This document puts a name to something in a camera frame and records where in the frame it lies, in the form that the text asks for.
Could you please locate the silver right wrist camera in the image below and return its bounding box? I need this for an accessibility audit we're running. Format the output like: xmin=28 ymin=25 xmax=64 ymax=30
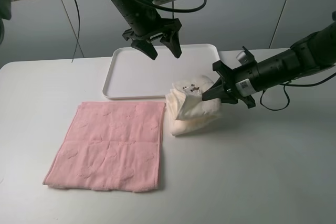
xmin=236 ymin=51 xmax=249 ymax=65

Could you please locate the cream white terry towel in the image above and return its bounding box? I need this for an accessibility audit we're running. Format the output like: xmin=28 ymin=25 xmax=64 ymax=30
xmin=165 ymin=75 xmax=221 ymax=136

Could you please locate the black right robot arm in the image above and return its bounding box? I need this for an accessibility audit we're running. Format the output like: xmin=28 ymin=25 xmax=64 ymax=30
xmin=202 ymin=23 xmax=335 ymax=109

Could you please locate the pink terry towel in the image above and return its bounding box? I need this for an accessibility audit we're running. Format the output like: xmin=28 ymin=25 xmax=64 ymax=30
xmin=43 ymin=101 xmax=165 ymax=192

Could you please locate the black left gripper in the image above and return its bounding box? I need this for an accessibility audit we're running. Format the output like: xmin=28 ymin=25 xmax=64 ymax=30
xmin=115 ymin=0 xmax=182 ymax=60

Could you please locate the white rectangular plastic tray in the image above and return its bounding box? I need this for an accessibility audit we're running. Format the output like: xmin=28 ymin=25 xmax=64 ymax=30
xmin=102 ymin=44 xmax=220 ymax=100

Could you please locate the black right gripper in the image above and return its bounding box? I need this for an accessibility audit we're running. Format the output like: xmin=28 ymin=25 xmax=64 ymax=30
xmin=202 ymin=48 xmax=257 ymax=108

